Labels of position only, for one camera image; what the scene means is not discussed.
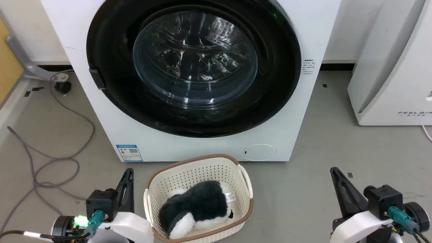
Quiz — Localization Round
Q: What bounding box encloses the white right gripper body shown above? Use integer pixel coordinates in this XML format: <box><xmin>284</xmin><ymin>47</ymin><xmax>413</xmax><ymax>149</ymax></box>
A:
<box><xmin>330</xmin><ymin>208</ymin><xmax>394</xmax><ymax>243</ymax></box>

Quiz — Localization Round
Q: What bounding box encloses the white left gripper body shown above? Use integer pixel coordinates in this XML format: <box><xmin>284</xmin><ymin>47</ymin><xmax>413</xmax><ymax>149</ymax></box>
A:
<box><xmin>97</xmin><ymin>212</ymin><xmax>154</xmax><ymax>243</ymax></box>

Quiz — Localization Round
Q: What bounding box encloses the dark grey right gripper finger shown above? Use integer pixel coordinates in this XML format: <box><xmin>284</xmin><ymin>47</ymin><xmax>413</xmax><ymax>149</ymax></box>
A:
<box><xmin>330</xmin><ymin>167</ymin><xmax>369</xmax><ymax>218</ymax></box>

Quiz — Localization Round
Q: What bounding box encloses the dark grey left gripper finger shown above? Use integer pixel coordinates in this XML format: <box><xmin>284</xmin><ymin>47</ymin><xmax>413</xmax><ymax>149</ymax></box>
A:
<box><xmin>116</xmin><ymin>168</ymin><xmax>135</xmax><ymax>213</ymax></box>

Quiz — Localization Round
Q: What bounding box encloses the white front-load washing machine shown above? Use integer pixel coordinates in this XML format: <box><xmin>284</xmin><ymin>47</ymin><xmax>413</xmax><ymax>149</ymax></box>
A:
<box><xmin>40</xmin><ymin>0</ymin><xmax>341</xmax><ymax>163</ymax></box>

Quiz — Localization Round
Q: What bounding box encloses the round black glass washer door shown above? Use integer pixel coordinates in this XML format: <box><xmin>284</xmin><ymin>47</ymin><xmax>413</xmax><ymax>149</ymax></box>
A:
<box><xmin>86</xmin><ymin>0</ymin><xmax>302</xmax><ymax>138</ymax></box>

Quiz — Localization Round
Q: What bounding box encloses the blue energy label sticker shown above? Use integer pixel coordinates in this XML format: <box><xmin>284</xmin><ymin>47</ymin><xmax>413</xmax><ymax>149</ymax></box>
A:
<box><xmin>116</xmin><ymin>145</ymin><xmax>143</xmax><ymax>162</ymax></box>

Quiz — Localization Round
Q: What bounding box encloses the black and white plush toy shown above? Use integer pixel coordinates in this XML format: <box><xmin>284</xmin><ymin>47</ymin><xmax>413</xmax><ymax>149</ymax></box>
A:
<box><xmin>159</xmin><ymin>180</ymin><xmax>234</xmax><ymax>240</ymax></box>

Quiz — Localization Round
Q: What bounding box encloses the cream perforated laundry basket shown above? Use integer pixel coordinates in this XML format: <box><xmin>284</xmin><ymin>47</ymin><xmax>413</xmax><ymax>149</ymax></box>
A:
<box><xmin>143</xmin><ymin>154</ymin><xmax>254</xmax><ymax>243</ymax></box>

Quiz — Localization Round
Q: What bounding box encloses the round white filter cover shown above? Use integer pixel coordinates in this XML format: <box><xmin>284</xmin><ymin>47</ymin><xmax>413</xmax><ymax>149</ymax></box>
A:
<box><xmin>243</xmin><ymin>144</ymin><xmax>277</xmax><ymax>161</ymax></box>

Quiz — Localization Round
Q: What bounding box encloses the black caster wheel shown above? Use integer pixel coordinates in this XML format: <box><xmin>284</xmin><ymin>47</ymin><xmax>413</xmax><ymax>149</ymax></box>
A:
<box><xmin>54</xmin><ymin>81</ymin><xmax>72</xmax><ymax>95</ymax></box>

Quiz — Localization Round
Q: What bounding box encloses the white air purifier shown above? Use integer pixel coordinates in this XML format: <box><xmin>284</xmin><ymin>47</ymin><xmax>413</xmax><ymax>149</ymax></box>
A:
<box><xmin>347</xmin><ymin>0</ymin><xmax>432</xmax><ymax>126</ymax></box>

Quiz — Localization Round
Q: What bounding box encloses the grey metal stand leg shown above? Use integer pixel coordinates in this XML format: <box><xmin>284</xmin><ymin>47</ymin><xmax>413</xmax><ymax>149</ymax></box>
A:
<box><xmin>6</xmin><ymin>34</ymin><xmax>70</xmax><ymax>83</ymax></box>

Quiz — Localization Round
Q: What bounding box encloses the yellow wooden board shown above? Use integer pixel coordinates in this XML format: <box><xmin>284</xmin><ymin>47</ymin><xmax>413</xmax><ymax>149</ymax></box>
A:
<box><xmin>0</xmin><ymin>19</ymin><xmax>24</xmax><ymax>105</ymax></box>

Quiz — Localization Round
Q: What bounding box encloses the black cable with teal plug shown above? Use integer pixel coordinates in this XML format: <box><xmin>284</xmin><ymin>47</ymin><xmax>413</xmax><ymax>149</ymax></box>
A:
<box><xmin>388</xmin><ymin>206</ymin><xmax>432</xmax><ymax>243</ymax></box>
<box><xmin>0</xmin><ymin>210</ymin><xmax>105</xmax><ymax>241</ymax></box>

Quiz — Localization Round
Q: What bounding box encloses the grey floor cable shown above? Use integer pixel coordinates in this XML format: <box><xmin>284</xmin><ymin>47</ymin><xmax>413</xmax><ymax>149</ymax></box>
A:
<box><xmin>0</xmin><ymin>69</ymin><xmax>96</xmax><ymax>237</ymax></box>

